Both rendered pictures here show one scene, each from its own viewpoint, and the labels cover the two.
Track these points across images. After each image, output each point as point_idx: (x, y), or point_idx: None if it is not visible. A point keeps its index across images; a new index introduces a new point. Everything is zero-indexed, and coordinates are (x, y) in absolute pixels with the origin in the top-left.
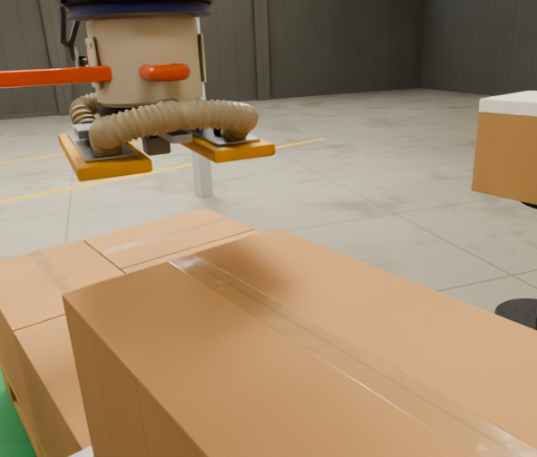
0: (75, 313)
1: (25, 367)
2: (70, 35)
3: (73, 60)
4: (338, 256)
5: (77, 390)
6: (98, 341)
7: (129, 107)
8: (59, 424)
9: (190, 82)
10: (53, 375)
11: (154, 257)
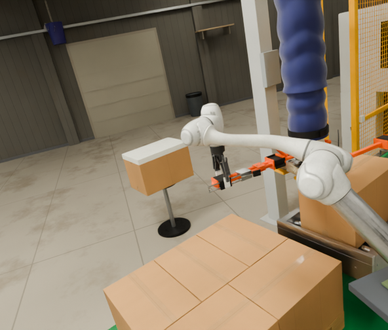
0: (360, 191)
1: (290, 320)
2: (223, 171)
3: (229, 181)
4: None
5: (313, 275)
6: (367, 186)
7: None
8: (323, 287)
9: None
10: (307, 285)
11: (186, 291)
